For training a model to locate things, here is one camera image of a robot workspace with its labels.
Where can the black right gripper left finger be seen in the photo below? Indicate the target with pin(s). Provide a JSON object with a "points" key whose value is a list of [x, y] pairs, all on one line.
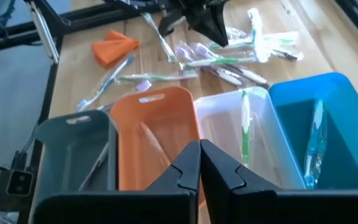
{"points": [[166, 205]]}

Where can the green toothbrush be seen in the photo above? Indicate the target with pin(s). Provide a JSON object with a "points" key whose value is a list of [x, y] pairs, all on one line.
{"points": [[163, 43], [278, 39], [219, 60], [157, 76], [245, 130]]}

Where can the grey toothbrush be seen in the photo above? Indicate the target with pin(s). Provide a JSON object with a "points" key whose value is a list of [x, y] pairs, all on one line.
{"points": [[95, 166]]}

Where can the orange toothbrush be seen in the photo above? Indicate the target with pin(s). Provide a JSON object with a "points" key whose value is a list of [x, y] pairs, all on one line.
{"points": [[152, 143]]}

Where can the orange folded cloth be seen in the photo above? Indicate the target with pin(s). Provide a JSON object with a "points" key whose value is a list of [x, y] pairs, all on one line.
{"points": [[113, 48]]}

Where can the black table-level camera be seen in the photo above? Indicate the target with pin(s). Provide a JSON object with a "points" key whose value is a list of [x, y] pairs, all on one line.
{"points": [[20, 183]]}

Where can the dark grey plastic bin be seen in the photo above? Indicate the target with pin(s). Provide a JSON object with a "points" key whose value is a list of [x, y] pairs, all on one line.
{"points": [[61, 149]]}

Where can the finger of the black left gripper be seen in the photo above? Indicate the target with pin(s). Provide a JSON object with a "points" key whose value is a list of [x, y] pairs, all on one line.
{"points": [[222, 21], [205, 23]]}

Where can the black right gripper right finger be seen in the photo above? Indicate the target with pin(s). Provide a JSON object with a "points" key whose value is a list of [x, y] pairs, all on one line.
{"points": [[259, 205]]}

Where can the orange plastic bin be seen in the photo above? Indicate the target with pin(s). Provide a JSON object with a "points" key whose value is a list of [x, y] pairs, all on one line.
{"points": [[129, 130]]}

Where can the blue plastic bin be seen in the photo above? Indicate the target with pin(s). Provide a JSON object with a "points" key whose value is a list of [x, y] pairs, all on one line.
{"points": [[353, 140]]}

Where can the clear plastic bin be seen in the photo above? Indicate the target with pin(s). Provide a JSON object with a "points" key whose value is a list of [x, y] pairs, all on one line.
{"points": [[216, 105]]}

